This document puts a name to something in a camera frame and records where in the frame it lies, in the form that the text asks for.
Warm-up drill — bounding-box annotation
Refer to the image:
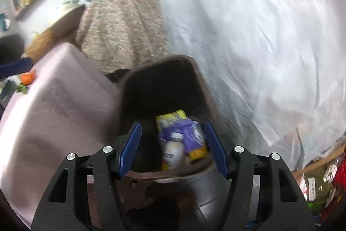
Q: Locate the floral cover cloth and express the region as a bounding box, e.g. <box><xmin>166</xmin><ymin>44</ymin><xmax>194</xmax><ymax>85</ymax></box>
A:
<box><xmin>75</xmin><ymin>0</ymin><xmax>170</xmax><ymax>75</ymax></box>

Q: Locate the woven straw basket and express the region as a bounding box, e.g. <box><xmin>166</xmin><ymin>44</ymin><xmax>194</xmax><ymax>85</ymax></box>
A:
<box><xmin>25</xmin><ymin>27</ymin><xmax>60</xmax><ymax>65</ymax></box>

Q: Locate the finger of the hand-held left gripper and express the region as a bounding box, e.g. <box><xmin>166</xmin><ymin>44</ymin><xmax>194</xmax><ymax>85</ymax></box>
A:
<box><xmin>0</xmin><ymin>57</ymin><xmax>34</xmax><ymax>80</ymax></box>
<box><xmin>0</xmin><ymin>34</ymin><xmax>26</xmax><ymax>65</ymax></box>

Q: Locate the white cover sheet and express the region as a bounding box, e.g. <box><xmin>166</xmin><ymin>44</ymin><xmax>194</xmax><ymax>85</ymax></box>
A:
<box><xmin>155</xmin><ymin>0</ymin><xmax>346</xmax><ymax>168</ymax></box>

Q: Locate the red plastic bag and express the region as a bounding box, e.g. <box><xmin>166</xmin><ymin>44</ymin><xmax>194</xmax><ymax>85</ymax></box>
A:
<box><xmin>328</xmin><ymin>157</ymin><xmax>346</xmax><ymax>203</ymax></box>

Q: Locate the white bottle with orange label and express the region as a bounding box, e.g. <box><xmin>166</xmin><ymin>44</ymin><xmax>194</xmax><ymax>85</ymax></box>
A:
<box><xmin>161</xmin><ymin>132</ymin><xmax>187</xmax><ymax>171</ymax></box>

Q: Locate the yellow snack wrapper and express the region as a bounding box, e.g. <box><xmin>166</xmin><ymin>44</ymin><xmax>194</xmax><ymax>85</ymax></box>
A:
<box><xmin>155</xmin><ymin>109</ymin><xmax>187</xmax><ymax>137</ymax></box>

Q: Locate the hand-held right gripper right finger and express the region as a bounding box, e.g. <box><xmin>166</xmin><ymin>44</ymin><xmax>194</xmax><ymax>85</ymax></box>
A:
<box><xmin>205</xmin><ymin>121</ymin><xmax>316</xmax><ymax>231</ymax></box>

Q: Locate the brown trash bin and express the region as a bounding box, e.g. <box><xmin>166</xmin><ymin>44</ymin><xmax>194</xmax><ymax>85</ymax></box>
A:
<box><xmin>118</xmin><ymin>55</ymin><xmax>225</xmax><ymax>184</ymax></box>

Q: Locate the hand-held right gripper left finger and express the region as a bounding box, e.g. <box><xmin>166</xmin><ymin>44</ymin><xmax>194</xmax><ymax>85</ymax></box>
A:
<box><xmin>31</xmin><ymin>121</ymin><xmax>142</xmax><ymax>231</ymax></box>

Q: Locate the orange foam fruit net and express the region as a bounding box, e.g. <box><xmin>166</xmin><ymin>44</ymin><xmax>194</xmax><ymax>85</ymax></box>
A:
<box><xmin>20</xmin><ymin>71</ymin><xmax>36</xmax><ymax>86</ymax></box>

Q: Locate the purple plastic bag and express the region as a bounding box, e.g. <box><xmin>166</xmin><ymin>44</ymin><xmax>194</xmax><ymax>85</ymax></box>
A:
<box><xmin>158</xmin><ymin>118</ymin><xmax>206</xmax><ymax>153</ymax></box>

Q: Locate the green flat packet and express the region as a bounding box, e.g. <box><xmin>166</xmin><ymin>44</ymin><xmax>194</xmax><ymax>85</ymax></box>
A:
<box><xmin>304</xmin><ymin>165</ymin><xmax>337</xmax><ymax>206</ymax></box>

